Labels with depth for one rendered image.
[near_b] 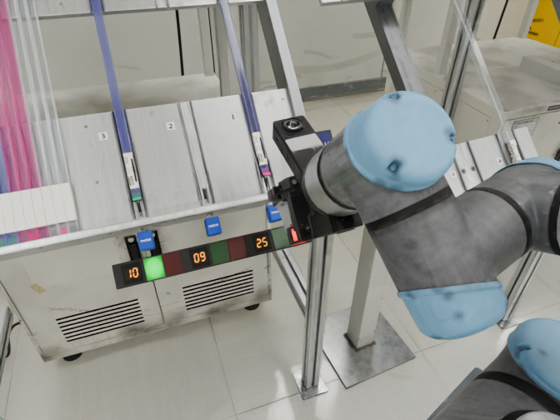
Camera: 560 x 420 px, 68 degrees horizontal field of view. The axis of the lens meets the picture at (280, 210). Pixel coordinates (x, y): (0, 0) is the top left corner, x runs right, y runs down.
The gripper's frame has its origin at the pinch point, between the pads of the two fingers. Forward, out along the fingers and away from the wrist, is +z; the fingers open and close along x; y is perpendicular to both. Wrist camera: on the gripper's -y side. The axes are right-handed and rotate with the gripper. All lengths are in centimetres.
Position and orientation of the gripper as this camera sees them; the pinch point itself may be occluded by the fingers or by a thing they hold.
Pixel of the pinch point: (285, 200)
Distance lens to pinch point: 63.5
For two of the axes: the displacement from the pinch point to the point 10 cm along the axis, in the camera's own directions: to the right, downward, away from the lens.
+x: 9.4, -2.0, 2.7
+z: -2.4, 1.7, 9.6
